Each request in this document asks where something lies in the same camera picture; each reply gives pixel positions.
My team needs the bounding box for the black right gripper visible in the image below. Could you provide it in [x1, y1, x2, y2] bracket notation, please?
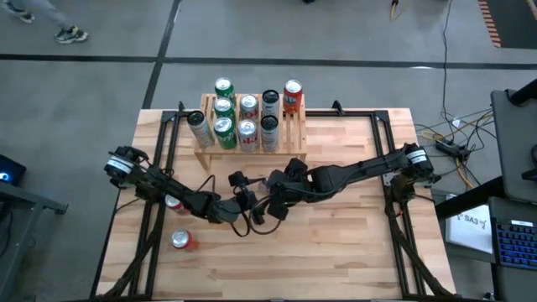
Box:
[259, 158, 310, 221]

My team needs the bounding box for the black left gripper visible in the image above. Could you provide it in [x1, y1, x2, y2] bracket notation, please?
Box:
[228, 170, 270, 226]

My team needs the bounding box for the red Fanta strawberry can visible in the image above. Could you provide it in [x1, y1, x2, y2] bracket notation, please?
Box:
[171, 229, 200, 253]
[283, 79, 304, 113]
[164, 194, 190, 216]

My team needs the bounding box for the wooden slatted shelf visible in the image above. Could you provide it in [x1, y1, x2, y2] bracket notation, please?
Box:
[193, 92, 309, 171]

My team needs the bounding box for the black power strip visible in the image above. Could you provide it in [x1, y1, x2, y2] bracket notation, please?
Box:
[435, 140, 472, 159]

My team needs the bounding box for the black side desk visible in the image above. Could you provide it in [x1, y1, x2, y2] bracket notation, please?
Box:
[434, 175, 537, 302]

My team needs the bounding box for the white SA3 paper sign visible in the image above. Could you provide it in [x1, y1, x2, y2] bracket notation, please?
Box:
[444, 204, 495, 255]

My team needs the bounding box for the grey side table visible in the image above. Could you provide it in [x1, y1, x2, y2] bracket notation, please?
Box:
[0, 180, 70, 302]

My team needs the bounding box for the black computer with blue light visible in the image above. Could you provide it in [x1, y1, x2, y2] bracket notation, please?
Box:
[0, 153, 28, 188]

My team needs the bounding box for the person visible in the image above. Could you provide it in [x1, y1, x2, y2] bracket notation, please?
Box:
[0, 0, 90, 45]

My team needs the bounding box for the backlit black keyboard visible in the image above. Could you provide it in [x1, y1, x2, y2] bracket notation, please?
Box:
[493, 218, 537, 272]

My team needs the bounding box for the black pole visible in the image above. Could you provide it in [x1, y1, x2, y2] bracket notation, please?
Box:
[505, 78, 537, 107]

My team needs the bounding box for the orange striped black mat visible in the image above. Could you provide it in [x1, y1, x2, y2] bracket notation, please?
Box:
[477, 0, 537, 49]

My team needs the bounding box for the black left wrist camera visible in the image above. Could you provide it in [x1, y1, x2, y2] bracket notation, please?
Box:
[205, 196, 242, 224]

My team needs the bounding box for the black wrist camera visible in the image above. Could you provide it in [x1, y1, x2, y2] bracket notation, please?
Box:
[309, 166, 337, 193]
[205, 196, 242, 224]

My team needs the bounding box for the black right camera cable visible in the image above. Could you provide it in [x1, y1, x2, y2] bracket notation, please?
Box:
[249, 196, 283, 236]

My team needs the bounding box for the black camera cable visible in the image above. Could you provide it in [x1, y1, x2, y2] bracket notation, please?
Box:
[249, 196, 283, 236]
[195, 174, 253, 238]

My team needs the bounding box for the black left camera cable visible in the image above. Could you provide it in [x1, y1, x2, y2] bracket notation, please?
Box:
[195, 174, 253, 238]

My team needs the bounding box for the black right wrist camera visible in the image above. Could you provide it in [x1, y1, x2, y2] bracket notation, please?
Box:
[309, 166, 337, 193]

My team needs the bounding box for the black aluminium table frame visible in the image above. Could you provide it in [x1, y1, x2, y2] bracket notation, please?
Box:
[90, 100, 452, 301]

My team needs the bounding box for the black braided cable loom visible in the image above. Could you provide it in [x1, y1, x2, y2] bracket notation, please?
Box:
[98, 196, 167, 301]
[383, 203, 446, 299]

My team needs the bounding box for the black floor cable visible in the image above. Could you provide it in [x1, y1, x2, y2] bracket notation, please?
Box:
[441, 0, 454, 122]

